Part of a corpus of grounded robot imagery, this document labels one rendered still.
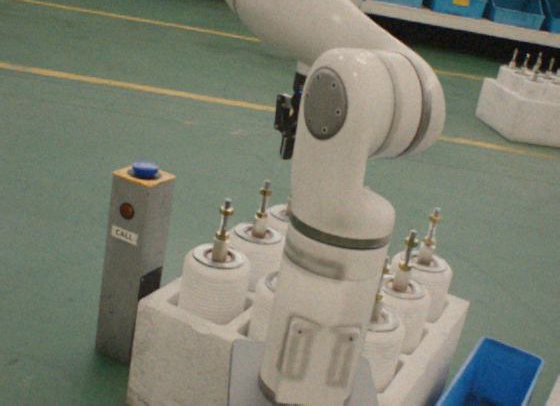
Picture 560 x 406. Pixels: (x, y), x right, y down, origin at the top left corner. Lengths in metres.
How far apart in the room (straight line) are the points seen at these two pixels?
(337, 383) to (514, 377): 0.70
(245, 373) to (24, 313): 0.71
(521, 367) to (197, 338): 0.57
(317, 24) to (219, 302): 0.49
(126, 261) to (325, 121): 0.65
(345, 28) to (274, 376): 0.33
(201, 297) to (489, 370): 0.54
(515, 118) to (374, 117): 2.75
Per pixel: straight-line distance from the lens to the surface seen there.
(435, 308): 1.24
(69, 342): 1.35
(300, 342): 0.69
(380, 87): 0.61
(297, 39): 0.75
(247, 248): 1.17
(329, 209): 0.64
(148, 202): 1.17
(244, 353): 0.80
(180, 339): 1.10
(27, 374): 1.27
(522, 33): 5.74
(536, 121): 3.39
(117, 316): 1.27
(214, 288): 1.08
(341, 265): 0.66
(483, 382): 1.40
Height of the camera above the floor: 0.72
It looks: 21 degrees down
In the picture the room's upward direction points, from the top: 11 degrees clockwise
